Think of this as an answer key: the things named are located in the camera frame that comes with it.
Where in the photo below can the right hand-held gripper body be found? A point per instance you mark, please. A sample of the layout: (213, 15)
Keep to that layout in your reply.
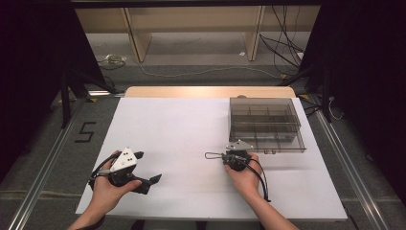
(238, 159)

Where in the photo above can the black tripod stand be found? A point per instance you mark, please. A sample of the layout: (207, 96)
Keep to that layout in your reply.
(65, 102)
(325, 96)

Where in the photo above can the person's left hand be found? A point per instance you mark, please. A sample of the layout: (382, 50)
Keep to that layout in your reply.
(105, 191)

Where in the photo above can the black curtain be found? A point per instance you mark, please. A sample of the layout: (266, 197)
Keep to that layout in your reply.
(32, 64)
(367, 80)

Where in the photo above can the white board sheet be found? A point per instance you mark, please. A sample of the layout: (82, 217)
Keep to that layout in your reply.
(178, 134)

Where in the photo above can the short aluminium rail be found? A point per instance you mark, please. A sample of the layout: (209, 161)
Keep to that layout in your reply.
(105, 93)

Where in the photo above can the black frame bar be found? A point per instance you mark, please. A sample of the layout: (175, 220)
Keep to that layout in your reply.
(191, 3)

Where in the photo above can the smoky transparent compartment storage box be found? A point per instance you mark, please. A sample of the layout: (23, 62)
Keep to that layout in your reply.
(265, 121)

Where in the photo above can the aluminium floor rail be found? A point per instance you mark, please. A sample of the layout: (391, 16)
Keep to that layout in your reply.
(351, 172)
(44, 172)

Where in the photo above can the light wooden desk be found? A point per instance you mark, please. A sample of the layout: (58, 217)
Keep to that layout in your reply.
(191, 19)

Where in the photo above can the light wooden table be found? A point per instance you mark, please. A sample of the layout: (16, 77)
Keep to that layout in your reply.
(191, 92)

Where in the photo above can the person's right hand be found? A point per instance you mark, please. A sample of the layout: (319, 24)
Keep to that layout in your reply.
(247, 182)

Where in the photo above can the small white paper scrap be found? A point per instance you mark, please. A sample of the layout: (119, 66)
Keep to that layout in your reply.
(242, 54)

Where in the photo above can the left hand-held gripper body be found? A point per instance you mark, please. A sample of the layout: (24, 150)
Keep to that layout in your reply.
(126, 161)

